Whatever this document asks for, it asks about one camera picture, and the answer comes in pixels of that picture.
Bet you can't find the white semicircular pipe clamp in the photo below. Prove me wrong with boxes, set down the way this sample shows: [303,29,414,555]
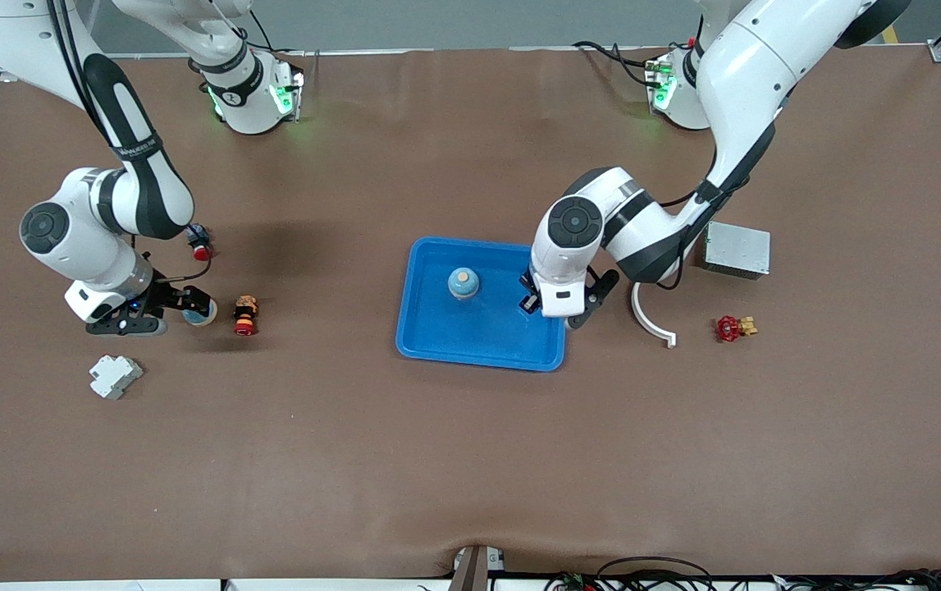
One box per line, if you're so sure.
[631,282,678,349]

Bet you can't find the white grey rail terminal block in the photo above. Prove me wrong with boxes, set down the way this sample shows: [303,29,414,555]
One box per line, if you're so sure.
[89,355,144,401]

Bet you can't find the black cables at arm base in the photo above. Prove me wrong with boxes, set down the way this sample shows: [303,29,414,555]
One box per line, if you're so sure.
[573,39,660,89]

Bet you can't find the black looped cable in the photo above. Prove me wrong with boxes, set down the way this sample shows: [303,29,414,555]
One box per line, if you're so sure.
[596,557,715,591]

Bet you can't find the metal table edge bracket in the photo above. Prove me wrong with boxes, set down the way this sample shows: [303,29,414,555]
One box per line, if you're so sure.
[452,545,505,591]

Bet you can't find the black cable bundle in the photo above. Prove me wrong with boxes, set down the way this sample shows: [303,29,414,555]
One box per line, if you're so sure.
[765,568,941,591]

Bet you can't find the silver metal power supply box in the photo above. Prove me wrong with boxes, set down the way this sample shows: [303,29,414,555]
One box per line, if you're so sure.
[700,222,771,281]

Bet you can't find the blue plastic tray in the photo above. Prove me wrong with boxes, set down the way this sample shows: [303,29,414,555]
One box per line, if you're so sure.
[395,236,570,373]

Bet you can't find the black red push button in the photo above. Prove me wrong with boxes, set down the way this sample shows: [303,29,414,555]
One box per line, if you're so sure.
[185,223,215,262]

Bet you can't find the brass valve red handwheel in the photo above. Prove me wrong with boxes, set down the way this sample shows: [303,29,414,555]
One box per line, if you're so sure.
[715,315,759,343]

